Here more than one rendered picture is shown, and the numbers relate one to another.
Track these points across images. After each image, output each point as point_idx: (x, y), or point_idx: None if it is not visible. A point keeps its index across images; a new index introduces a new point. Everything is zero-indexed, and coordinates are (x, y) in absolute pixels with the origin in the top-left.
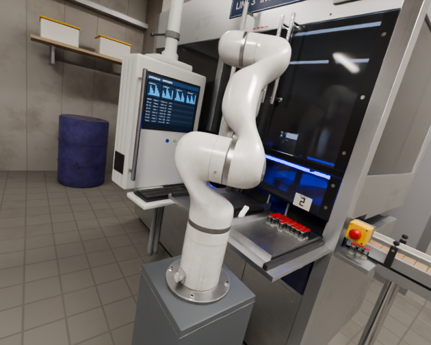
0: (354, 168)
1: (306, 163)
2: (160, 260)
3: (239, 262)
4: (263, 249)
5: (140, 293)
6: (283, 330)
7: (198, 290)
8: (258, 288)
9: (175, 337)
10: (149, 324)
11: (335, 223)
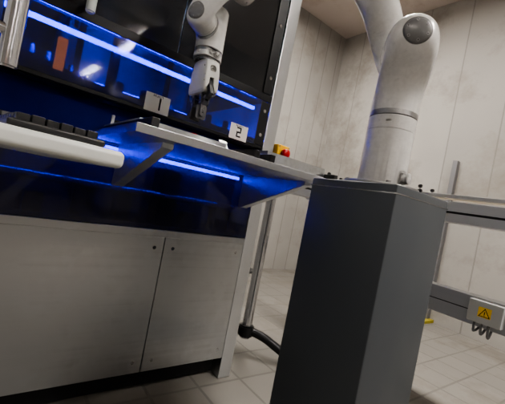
0: (278, 94)
1: (240, 86)
2: (373, 183)
3: (149, 256)
4: (317, 167)
5: (395, 225)
6: (228, 294)
7: None
8: (189, 271)
9: (443, 213)
10: (411, 244)
11: (268, 149)
